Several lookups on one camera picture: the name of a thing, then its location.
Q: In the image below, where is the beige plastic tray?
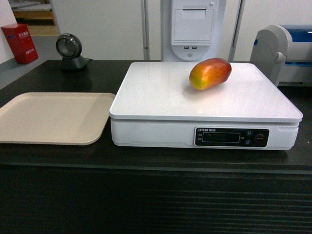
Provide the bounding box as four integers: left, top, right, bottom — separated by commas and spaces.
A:
0, 92, 115, 145

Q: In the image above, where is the white POS terminal stand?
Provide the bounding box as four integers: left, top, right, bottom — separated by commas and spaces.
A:
160, 0, 226, 62

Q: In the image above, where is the black checkout counter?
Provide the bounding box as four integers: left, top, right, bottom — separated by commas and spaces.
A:
0, 59, 312, 234

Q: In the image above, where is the red yellow mango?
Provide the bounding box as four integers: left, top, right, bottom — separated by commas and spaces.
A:
189, 58, 232, 90

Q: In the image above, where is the grey blue label printer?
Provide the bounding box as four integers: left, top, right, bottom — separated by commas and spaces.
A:
250, 25, 312, 87

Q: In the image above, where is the white checkout scale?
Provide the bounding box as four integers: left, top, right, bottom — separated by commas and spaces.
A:
110, 62, 303, 150

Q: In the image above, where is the black barcode scanner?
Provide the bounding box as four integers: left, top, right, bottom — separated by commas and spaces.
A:
56, 33, 92, 71

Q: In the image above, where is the red fire extinguisher box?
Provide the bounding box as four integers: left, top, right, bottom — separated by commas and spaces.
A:
1, 23, 39, 64

